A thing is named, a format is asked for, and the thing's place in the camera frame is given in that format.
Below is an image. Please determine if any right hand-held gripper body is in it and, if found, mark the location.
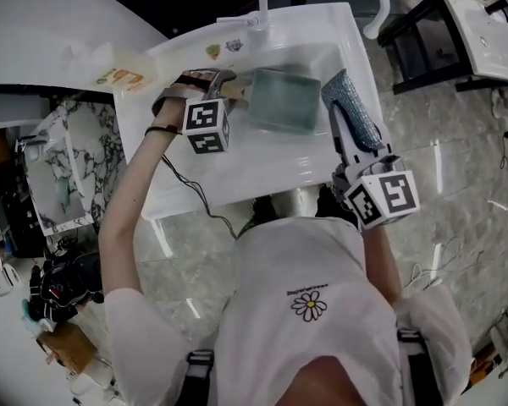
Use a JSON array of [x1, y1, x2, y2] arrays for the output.
[[330, 153, 421, 230]]

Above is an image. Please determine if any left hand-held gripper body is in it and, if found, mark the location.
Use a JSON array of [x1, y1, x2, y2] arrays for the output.
[[151, 69, 238, 156]]

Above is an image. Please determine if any grey scrubbing cloth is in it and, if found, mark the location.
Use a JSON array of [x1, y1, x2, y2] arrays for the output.
[[320, 69, 384, 151]]

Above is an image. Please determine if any teal glass tray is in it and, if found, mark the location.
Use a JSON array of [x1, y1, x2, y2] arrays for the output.
[[228, 68, 323, 137]]

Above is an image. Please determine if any person's right forearm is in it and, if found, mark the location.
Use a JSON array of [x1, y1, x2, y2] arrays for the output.
[[359, 222, 403, 308]]

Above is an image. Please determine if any person's left forearm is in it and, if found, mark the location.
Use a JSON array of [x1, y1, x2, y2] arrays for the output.
[[99, 124, 185, 295]]

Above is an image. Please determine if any person's left hand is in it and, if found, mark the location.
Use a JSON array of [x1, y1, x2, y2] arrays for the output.
[[152, 97, 187, 129]]

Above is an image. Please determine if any black wristband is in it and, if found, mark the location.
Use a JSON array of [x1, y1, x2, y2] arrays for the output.
[[145, 124, 182, 136]]

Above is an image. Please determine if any black shoe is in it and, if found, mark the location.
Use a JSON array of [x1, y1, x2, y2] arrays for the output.
[[239, 195, 280, 239], [315, 184, 361, 228]]

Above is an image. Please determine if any white ceramic sink basin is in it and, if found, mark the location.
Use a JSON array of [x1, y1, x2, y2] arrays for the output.
[[112, 1, 383, 222]]

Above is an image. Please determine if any white curved faucet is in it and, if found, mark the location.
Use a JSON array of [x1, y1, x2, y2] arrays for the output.
[[215, 0, 391, 44]]

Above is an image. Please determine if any marble-pattern sink cabinet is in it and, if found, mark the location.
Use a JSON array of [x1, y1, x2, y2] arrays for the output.
[[16, 99, 126, 237]]

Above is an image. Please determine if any black metal stand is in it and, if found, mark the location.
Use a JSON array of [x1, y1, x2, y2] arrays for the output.
[[377, 0, 508, 96]]

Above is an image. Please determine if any white sink with black tap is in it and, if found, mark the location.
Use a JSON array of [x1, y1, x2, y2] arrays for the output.
[[435, 0, 508, 86]]

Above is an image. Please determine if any white daisy-print t-shirt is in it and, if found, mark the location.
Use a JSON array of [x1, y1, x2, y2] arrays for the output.
[[105, 216, 475, 406]]

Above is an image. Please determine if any white curved counter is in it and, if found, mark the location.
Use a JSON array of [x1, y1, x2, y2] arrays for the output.
[[0, 0, 170, 99]]

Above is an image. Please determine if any brown cardboard box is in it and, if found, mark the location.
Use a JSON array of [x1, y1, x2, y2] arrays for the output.
[[36, 321, 98, 376]]

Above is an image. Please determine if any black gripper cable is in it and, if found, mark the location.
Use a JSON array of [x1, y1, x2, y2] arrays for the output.
[[160, 154, 238, 239]]

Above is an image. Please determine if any black harness strap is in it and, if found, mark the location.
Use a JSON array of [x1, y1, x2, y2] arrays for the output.
[[397, 327, 433, 406], [185, 348, 215, 406]]

